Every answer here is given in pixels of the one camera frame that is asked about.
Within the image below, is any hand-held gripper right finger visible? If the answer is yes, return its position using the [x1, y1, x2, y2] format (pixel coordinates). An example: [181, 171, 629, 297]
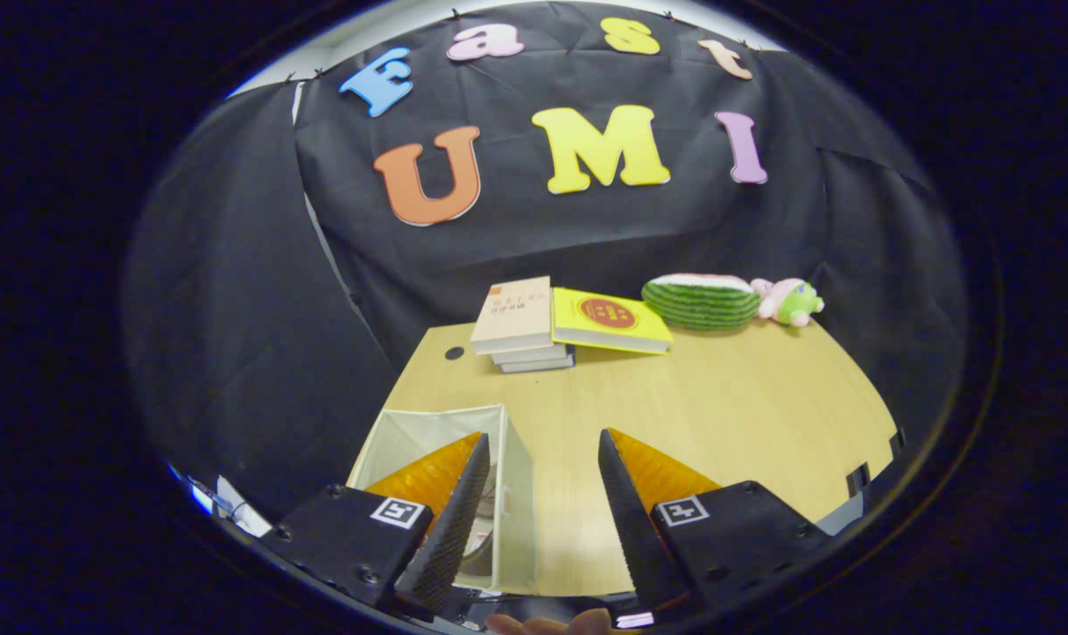
[597, 428, 833, 618]

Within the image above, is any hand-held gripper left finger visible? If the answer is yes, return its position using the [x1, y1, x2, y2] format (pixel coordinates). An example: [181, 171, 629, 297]
[258, 430, 492, 620]

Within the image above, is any pale fabric storage box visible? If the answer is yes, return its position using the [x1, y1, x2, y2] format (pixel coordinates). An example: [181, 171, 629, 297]
[347, 404, 537, 594]

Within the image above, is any grey blue book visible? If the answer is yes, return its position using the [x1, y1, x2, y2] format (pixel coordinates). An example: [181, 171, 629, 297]
[498, 351, 577, 375]

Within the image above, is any white cover book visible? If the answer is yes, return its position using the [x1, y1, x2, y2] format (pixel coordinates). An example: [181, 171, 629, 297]
[489, 342, 570, 366]

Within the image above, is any yellow book with red circle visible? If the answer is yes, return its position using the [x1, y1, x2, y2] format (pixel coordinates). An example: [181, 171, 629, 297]
[551, 288, 674, 355]

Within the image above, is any beige cover book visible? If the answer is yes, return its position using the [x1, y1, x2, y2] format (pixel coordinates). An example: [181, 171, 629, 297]
[470, 276, 554, 355]

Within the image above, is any watermelon slice plush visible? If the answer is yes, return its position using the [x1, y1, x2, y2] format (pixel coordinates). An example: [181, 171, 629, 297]
[641, 273, 762, 332]

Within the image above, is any pink and green plush toy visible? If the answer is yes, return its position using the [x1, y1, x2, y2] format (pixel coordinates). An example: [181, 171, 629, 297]
[751, 278, 825, 328]

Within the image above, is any black backdrop cloth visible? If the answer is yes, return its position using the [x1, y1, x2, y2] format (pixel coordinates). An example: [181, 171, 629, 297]
[123, 0, 967, 521]

